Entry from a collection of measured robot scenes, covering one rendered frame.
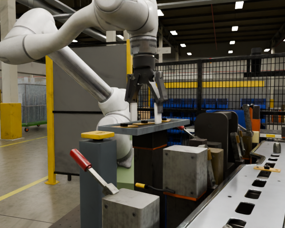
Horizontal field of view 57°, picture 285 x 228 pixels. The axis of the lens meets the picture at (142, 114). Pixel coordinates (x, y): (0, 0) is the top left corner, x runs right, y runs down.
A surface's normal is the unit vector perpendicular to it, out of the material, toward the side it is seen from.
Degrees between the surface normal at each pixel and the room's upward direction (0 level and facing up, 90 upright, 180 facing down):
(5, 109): 90
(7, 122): 90
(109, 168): 90
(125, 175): 47
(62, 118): 90
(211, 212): 0
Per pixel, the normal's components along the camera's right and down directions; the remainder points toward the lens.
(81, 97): -0.29, 0.06
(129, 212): -0.53, 0.05
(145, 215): 0.85, 0.04
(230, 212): 0.00, -1.00
